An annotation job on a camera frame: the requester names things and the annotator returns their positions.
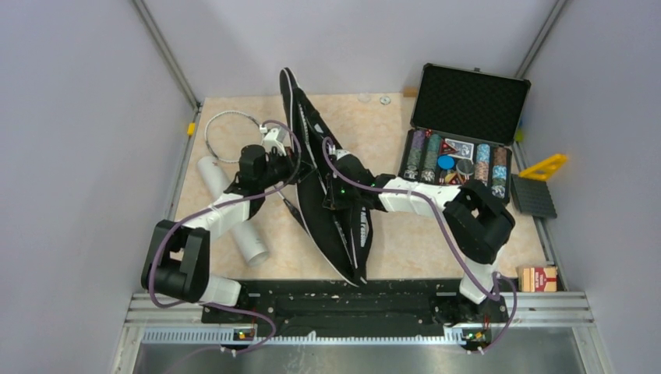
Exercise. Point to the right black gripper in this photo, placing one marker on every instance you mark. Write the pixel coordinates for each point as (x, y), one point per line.
(333, 199)

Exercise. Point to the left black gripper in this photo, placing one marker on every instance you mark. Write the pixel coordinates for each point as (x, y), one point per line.
(290, 160)

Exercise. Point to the black racket bag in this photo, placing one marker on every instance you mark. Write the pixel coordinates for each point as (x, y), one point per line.
(338, 222)

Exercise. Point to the white shuttlecock tube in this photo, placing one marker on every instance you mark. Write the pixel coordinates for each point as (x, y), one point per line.
(228, 213)

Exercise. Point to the white badminton racket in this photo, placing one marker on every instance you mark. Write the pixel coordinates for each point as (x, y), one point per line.
(226, 132)

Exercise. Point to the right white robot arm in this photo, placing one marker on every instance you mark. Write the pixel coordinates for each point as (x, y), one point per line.
(475, 223)

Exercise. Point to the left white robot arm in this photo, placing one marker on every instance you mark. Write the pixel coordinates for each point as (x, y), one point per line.
(178, 259)

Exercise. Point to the translucent tube cap right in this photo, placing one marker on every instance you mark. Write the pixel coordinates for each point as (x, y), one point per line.
(364, 97)

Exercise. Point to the wooden block at corner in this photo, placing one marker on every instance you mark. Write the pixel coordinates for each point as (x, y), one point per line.
(410, 91)

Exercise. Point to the black poker chip case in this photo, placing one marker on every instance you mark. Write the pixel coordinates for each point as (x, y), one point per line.
(462, 127)

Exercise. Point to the black perforated plate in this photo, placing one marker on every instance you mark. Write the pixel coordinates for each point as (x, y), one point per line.
(532, 197)

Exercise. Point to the yellow plastic triangle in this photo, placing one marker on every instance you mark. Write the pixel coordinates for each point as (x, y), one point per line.
(545, 169)

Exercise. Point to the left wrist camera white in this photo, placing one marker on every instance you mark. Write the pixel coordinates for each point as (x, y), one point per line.
(273, 139)

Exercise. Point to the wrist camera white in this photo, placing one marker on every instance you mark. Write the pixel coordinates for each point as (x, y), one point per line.
(273, 139)
(338, 153)

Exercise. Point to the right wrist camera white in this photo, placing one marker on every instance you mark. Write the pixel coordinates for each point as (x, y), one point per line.
(338, 153)

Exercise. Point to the yellow clip on rail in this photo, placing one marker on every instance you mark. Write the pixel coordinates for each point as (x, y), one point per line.
(191, 129)

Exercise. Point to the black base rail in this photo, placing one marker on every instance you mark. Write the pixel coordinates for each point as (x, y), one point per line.
(380, 311)

